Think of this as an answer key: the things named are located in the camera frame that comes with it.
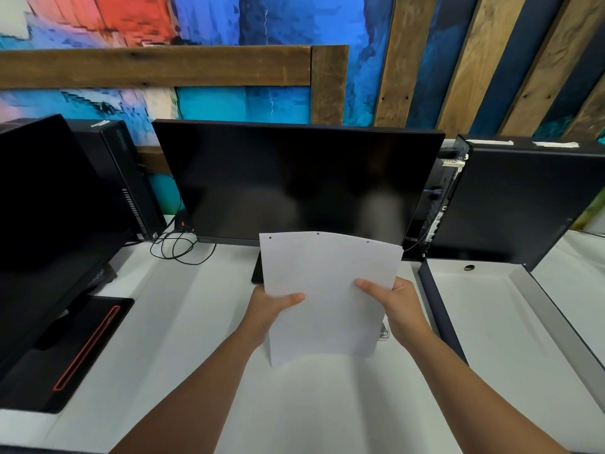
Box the person's left hand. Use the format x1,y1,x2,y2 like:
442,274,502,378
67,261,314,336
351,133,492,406
240,286,306,351

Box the person's right hand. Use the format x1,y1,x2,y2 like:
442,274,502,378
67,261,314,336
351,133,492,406
355,277,435,347

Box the white hole-punched paper sheet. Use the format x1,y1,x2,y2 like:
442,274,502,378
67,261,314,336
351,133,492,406
259,231,404,368

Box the person's right forearm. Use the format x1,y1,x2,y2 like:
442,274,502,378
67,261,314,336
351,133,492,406
395,326,573,454

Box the person's left forearm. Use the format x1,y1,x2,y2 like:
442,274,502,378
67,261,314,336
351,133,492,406
110,328,266,454

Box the large black computer monitor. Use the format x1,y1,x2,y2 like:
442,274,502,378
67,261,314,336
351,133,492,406
152,119,446,247

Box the open dark box with white lining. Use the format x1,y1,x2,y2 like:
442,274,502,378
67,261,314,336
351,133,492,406
418,258,605,454

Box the black desktop computer with tape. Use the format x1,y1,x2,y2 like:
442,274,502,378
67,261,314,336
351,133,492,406
416,134,605,271

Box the slim black desktop computer tower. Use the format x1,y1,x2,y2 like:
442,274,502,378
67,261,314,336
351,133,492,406
70,119,167,242

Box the black monitor with red-trimmed stand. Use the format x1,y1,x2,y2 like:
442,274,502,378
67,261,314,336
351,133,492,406
0,114,136,415

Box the black cable loop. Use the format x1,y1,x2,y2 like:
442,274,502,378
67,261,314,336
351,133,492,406
150,210,217,266

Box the wooden wall frame planks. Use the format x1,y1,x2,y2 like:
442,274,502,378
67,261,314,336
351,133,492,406
0,44,349,126

